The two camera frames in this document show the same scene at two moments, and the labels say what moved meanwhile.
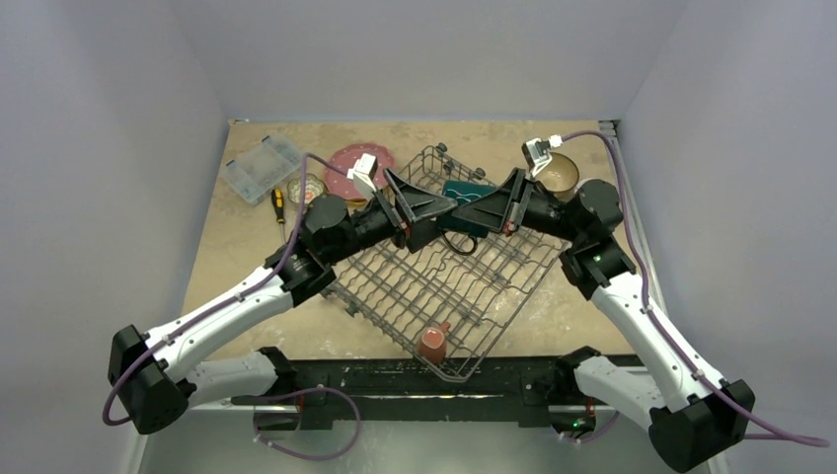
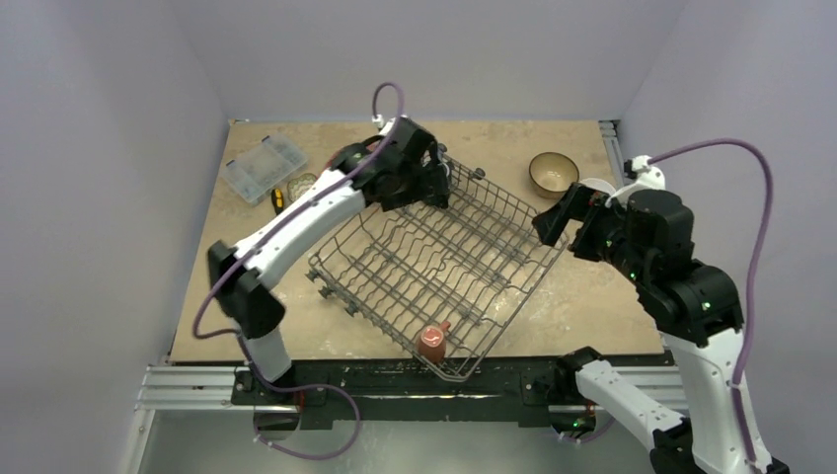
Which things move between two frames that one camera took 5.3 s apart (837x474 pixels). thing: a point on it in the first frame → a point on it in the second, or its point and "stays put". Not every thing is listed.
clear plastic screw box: [256, 172] stays put
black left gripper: [419, 206] → [431, 183]
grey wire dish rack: [475, 297] stays put
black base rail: [529, 392] stays put
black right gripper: [515, 203] → [576, 217]
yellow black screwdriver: [277, 199] stays put
